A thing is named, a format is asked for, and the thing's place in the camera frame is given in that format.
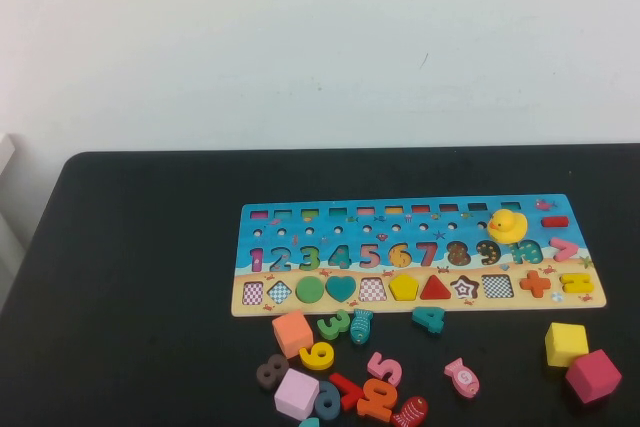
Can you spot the yellow wooden cube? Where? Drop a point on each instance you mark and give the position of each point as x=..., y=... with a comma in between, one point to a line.
x=565, y=346

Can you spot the teal wooden fish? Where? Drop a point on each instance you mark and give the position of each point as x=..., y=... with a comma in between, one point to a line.
x=361, y=329

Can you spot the yellow rubber duck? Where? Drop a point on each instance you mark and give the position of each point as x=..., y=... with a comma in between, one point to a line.
x=507, y=232

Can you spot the yellow pentagon piece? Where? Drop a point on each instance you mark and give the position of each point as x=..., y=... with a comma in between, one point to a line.
x=404, y=288

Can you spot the magenta wooden cube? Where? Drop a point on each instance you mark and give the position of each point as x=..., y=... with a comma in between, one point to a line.
x=594, y=377

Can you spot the teal number four piece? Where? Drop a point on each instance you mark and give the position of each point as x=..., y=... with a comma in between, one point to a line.
x=431, y=319

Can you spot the yellow equals sign piece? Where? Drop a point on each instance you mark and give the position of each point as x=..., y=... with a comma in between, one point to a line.
x=570, y=278

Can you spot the green number three piece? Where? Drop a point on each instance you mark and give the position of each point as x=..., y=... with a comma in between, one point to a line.
x=341, y=319

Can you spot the light pink wooden cube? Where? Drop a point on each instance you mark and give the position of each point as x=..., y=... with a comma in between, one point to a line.
x=295, y=394

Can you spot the small teal wooden piece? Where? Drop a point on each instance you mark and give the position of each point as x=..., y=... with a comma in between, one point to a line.
x=310, y=423

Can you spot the red minus sign piece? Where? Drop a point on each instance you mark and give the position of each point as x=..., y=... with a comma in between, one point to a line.
x=555, y=222

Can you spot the red triangle piece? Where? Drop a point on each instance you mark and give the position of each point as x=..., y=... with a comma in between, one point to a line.
x=435, y=291

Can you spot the colourful wooden puzzle board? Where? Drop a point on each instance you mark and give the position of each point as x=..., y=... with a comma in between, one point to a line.
x=295, y=267

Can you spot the brown number eight piece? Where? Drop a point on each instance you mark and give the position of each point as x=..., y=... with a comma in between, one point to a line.
x=272, y=372

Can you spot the pink wooden fish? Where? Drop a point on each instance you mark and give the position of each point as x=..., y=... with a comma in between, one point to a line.
x=462, y=377

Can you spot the orange plus sign piece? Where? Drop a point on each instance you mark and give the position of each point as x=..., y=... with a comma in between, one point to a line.
x=535, y=283

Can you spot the pink greater-than sign piece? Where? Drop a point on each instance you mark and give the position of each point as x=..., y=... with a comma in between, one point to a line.
x=567, y=249

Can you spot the red number seven piece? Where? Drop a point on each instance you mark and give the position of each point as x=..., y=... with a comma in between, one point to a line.
x=350, y=389

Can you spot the green circle piece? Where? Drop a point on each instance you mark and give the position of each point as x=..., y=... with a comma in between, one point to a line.
x=310, y=290

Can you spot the red wooden fish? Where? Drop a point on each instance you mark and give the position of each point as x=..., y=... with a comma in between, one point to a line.
x=412, y=409

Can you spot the orange wooden cube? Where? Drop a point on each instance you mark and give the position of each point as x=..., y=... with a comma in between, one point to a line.
x=292, y=334

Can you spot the blue-grey number nine piece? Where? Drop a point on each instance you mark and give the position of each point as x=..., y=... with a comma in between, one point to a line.
x=320, y=392

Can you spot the yellow number six piece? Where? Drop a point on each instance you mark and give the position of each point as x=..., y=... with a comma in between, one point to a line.
x=307, y=355

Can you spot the orange number ten piece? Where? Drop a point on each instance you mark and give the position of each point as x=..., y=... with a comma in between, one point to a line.
x=372, y=404

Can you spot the pink number five piece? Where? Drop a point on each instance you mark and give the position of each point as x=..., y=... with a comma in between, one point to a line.
x=378, y=364

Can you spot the teal heart piece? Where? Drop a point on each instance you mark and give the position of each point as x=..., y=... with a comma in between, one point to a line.
x=341, y=288

